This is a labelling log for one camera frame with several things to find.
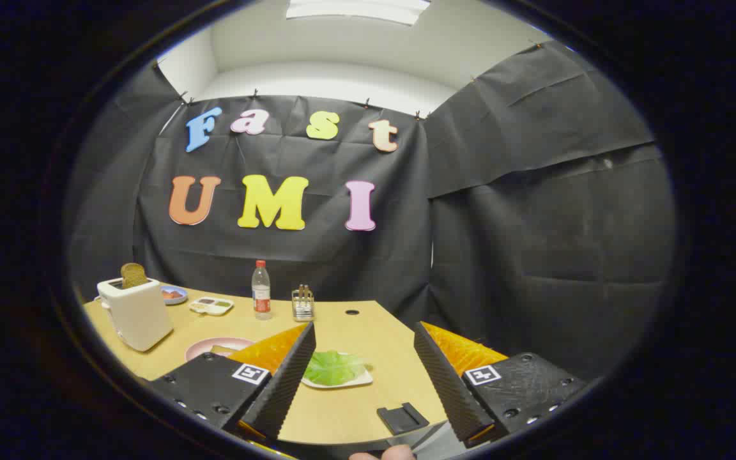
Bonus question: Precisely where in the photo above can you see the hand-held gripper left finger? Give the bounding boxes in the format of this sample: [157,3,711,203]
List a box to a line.
[149,321,317,448]

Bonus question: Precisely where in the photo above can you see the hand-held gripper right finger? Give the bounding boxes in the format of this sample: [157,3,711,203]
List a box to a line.
[413,321,590,448]

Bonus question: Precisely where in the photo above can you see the green lettuce leaf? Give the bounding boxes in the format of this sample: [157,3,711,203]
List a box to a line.
[304,350,366,386]

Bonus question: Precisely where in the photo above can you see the black phone stand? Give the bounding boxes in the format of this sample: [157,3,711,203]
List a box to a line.
[377,402,430,436]

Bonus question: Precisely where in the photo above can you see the white square plate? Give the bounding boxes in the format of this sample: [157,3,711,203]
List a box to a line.
[301,351,374,390]

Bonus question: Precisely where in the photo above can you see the clear bottle with red cap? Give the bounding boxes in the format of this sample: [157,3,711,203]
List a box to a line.
[252,260,273,320]

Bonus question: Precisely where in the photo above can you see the pink round plate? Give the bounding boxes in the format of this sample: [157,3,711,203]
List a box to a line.
[185,337,255,362]

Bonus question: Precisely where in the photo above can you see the white divided condiment dish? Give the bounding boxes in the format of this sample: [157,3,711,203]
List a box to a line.
[189,296,234,316]

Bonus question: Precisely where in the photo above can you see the white toaster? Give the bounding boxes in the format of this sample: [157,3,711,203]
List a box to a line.
[96,277,174,352]

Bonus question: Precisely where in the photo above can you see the black backdrop cloth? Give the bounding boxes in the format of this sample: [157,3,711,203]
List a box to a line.
[65,40,679,384]

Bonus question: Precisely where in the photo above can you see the ceiling light panel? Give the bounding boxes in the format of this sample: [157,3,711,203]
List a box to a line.
[286,0,431,26]

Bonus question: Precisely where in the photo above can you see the wire cutlery holder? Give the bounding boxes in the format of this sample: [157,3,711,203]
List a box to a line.
[291,285,315,322]

